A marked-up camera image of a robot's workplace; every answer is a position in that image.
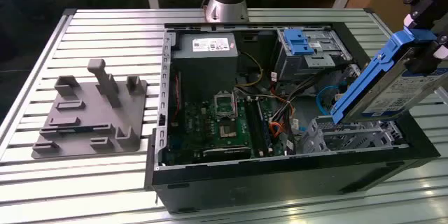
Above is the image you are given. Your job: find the metal socket cover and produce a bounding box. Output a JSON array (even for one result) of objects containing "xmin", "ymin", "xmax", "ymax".
[{"xmin": 214, "ymin": 90, "xmax": 239, "ymax": 120}]

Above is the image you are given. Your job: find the grey power supply unit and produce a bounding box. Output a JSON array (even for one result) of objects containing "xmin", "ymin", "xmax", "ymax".
[{"xmin": 171, "ymin": 31, "xmax": 242, "ymax": 99}]

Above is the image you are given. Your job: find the thin red cable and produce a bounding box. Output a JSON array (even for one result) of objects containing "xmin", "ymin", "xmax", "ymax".
[{"xmin": 175, "ymin": 73, "xmax": 186, "ymax": 120}]

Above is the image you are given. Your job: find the black PC case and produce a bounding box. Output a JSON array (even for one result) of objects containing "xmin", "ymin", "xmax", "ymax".
[{"xmin": 144, "ymin": 20, "xmax": 443, "ymax": 216}]

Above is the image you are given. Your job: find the blue disk wire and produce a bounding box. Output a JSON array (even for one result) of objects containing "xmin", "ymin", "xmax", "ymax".
[{"xmin": 316, "ymin": 79, "xmax": 347, "ymax": 116}]

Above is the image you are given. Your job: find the metal disk bay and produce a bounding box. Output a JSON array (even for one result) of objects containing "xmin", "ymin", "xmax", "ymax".
[{"xmin": 300, "ymin": 115, "xmax": 402, "ymax": 154}]

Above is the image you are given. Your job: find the CPU socket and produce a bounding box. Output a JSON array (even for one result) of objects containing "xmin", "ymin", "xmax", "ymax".
[{"xmin": 219, "ymin": 123, "xmax": 243, "ymax": 140}]

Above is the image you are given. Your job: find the blue drive carrier latch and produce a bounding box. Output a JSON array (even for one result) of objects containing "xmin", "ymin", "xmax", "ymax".
[{"xmin": 284, "ymin": 29, "xmax": 315, "ymax": 56}]

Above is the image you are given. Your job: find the grey parts rack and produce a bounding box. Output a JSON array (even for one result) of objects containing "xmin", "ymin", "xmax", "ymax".
[{"xmin": 31, "ymin": 58, "xmax": 150, "ymax": 161}]

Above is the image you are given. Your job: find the metal drive cage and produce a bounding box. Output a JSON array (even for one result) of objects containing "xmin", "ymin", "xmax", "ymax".
[{"xmin": 275, "ymin": 28, "xmax": 355, "ymax": 84}]

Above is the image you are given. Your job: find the yellow black power cable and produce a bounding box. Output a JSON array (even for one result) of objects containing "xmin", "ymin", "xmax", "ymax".
[{"xmin": 235, "ymin": 51, "xmax": 266, "ymax": 88}]

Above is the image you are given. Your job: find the black RAM slot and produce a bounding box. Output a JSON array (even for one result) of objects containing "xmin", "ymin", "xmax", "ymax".
[
  {"xmin": 254, "ymin": 97, "xmax": 270, "ymax": 157},
  {"xmin": 248, "ymin": 97, "xmax": 264, "ymax": 158}
]

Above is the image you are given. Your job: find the coloured wire bundle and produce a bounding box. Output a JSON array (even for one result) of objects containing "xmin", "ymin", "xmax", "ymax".
[{"xmin": 270, "ymin": 95, "xmax": 299, "ymax": 141}]

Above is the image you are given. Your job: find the green motherboard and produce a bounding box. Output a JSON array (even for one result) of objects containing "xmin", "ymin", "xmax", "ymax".
[{"xmin": 167, "ymin": 87, "xmax": 299, "ymax": 161}]

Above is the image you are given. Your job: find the hard disk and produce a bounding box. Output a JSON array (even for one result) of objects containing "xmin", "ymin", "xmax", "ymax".
[{"xmin": 328, "ymin": 26, "xmax": 448, "ymax": 125}]

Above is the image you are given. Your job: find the black graphics card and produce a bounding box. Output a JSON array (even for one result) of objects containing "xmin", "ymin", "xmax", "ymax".
[{"xmin": 202, "ymin": 145, "xmax": 254, "ymax": 161}]

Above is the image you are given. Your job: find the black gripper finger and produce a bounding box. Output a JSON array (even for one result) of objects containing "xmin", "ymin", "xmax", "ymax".
[
  {"xmin": 402, "ymin": 33, "xmax": 448, "ymax": 75},
  {"xmin": 402, "ymin": 0, "xmax": 440, "ymax": 42}
]

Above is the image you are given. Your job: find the black cable bundle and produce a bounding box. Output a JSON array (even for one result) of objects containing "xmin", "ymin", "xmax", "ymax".
[{"xmin": 272, "ymin": 63, "xmax": 351, "ymax": 130}]

